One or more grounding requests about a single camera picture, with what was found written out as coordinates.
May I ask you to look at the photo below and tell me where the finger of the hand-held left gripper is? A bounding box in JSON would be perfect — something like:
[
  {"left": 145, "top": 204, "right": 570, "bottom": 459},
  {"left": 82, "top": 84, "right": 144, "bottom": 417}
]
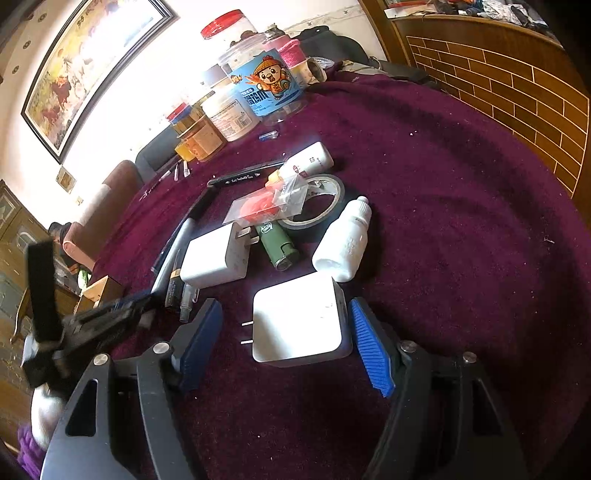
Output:
[{"left": 74, "top": 293, "right": 160, "bottom": 332}]

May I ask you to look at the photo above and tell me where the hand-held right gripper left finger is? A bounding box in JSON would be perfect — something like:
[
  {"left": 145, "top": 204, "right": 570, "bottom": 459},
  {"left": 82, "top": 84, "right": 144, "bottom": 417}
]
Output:
[{"left": 41, "top": 299, "right": 223, "bottom": 480}]

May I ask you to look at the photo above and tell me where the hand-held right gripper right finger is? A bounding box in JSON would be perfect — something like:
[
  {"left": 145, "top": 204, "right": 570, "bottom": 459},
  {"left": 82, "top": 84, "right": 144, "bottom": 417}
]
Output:
[{"left": 349, "top": 298, "right": 532, "bottom": 480}]

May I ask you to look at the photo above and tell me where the wooden box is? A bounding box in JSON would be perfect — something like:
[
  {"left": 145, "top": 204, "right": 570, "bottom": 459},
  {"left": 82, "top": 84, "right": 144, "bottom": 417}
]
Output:
[{"left": 76, "top": 274, "right": 125, "bottom": 315}]

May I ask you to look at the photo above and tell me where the large white charger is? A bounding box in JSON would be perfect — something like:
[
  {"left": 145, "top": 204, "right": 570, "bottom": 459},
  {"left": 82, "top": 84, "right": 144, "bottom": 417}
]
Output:
[{"left": 240, "top": 272, "right": 354, "bottom": 367}]

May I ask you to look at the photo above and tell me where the black tape roll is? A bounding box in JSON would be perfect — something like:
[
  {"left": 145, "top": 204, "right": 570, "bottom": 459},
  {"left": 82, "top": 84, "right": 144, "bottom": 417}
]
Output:
[{"left": 277, "top": 174, "right": 346, "bottom": 241}]

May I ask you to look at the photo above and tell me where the person's left forearm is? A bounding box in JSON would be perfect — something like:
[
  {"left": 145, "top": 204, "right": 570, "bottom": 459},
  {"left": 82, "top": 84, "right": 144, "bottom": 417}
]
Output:
[{"left": 16, "top": 388, "right": 70, "bottom": 480}]

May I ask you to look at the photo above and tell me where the clear plastic pen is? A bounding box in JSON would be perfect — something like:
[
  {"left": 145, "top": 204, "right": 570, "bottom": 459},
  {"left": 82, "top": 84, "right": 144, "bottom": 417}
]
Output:
[{"left": 178, "top": 284, "right": 200, "bottom": 324}]

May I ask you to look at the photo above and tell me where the gold black battery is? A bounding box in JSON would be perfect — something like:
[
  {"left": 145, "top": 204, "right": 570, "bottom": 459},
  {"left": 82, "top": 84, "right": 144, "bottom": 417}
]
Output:
[{"left": 165, "top": 270, "right": 185, "bottom": 309}]

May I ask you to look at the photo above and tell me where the small white charger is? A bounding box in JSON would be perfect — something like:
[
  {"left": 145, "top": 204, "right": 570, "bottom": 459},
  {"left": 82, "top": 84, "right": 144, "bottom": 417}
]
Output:
[{"left": 180, "top": 223, "right": 252, "bottom": 289}]

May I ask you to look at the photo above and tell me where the brown chair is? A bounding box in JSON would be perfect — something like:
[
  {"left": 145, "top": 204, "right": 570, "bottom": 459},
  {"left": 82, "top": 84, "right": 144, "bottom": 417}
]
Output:
[{"left": 62, "top": 159, "right": 144, "bottom": 273}]

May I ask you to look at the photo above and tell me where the white dropper bottle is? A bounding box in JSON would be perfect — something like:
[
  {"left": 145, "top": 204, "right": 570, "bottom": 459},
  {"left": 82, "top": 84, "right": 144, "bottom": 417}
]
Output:
[{"left": 312, "top": 196, "right": 372, "bottom": 283}]

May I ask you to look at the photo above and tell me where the wooden cabinet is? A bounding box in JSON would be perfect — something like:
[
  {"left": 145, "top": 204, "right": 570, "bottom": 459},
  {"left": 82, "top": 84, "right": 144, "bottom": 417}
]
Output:
[{"left": 0, "top": 180, "right": 58, "bottom": 333}]

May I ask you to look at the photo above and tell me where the green lighter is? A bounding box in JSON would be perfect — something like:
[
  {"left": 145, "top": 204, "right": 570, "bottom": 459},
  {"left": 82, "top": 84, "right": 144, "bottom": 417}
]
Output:
[{"left": 256, "top": 222, "right": 299, "bottom": 271}]

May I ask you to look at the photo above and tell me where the red thin pen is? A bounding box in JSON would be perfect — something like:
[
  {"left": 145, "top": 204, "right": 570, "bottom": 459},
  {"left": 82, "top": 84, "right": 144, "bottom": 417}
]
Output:
[{"left": 140, "top": 168, "right": 175, "bottom": 200}]

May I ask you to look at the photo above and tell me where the thick black pen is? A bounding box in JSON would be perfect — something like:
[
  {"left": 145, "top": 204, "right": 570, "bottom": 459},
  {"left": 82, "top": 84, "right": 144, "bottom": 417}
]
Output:
[{"left": 187, "top": 187, "right": 219, "bottom": 223}]

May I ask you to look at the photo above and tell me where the clear bag with red item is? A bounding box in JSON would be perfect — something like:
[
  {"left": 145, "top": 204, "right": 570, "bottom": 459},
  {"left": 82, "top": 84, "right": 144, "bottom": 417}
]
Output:
[{"left": 226, "top": 194, "right": 283, "bottom": 228}]

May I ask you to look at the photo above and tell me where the black chair back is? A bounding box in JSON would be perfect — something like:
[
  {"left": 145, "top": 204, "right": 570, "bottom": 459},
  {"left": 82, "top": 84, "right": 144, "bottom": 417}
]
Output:
[{"left": 135, "top": 129, "right": 182, "bottom": 183}]

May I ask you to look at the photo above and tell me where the purple tablecloth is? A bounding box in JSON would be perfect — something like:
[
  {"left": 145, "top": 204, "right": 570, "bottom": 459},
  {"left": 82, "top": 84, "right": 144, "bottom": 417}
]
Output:
[{"left": 85, "top": 74, "right": 591, "bottom": 480}]

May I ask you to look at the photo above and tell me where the black marker pen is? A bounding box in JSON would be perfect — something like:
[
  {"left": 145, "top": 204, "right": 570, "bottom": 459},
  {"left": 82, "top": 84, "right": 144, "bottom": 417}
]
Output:
[{"left": 207, "top": 160, "right": 287, "bottom": 188}]

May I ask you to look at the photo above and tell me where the small clear zip bag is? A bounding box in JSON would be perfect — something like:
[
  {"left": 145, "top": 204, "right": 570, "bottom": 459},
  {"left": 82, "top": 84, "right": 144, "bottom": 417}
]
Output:
[{"left": 272, "top": 178, "right": 309, "bottom": 217}]

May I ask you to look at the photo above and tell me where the orange jar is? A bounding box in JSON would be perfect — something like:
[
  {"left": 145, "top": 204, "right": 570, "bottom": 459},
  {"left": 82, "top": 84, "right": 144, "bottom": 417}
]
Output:
[{"left": 174, "top": 114, "right": 226, "bottom": 162}]

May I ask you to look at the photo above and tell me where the red blue lid jar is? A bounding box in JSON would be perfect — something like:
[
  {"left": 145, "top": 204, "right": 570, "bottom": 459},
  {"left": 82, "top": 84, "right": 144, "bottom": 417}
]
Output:
[{"left": 166, "top": 104, "right": 204, "bottom": 136}]

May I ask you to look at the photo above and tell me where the white tube bottle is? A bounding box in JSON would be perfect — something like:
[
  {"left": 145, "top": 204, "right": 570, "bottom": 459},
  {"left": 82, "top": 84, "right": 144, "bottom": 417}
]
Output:
[{"left": 279, "top": 142, "right": 334, "bottom": 178}]

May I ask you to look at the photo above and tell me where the white labelled jar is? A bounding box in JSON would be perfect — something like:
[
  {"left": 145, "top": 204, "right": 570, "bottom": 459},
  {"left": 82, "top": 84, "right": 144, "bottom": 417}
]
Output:
[{"left": 201, "top": 88, "right": 262, "bottom": 143}]

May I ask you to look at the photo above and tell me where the framed painting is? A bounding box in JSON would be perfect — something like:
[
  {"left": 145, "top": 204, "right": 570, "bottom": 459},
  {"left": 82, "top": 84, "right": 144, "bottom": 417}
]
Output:
[{"left": 21, "top": 0, "right": 178, "bottom": 164}]

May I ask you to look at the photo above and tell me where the blue cartoon label jar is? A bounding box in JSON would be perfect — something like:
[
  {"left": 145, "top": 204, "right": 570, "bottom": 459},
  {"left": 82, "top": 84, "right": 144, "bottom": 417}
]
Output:
[{"left": 218, "top": 39, "right": 306, "bottom": 126}]

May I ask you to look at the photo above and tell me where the grey cloth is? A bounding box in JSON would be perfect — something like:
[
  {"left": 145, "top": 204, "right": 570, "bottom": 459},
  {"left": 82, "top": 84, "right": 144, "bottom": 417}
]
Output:
[{"left": 337, "top": 58, "right": 437, "bottom": 89}]

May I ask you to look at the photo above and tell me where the red lid clear jar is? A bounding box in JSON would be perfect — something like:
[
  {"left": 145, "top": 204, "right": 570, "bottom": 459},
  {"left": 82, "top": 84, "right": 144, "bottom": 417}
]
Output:
[{"left": 200, "top": 9, "right": 259, "bottom": 61}]

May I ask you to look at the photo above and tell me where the wooden brick pattern panel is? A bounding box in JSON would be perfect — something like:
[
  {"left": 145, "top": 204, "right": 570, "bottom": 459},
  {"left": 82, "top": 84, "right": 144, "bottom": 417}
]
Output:
[{"left": 360, "top": 0, "right": 591, "bottom": 199}]

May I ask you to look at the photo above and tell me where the pink knit cup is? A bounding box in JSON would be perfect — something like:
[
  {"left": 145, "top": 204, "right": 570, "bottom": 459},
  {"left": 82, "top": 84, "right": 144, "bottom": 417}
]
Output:
[{"left": 277, "top": 39, "right": 311, "bottom": 88}]

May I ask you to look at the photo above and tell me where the black bag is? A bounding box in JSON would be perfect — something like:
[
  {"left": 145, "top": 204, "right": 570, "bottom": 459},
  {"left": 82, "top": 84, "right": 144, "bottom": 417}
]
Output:
[{"left": 291, "top": 25, "right": 371, "bottom": 70}]

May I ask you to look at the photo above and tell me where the clutter on shelf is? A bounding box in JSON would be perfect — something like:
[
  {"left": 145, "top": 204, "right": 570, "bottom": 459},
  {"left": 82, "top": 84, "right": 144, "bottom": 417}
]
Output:
[{"left": 383, "top": 0, "right": 559, "bottom": 31}]

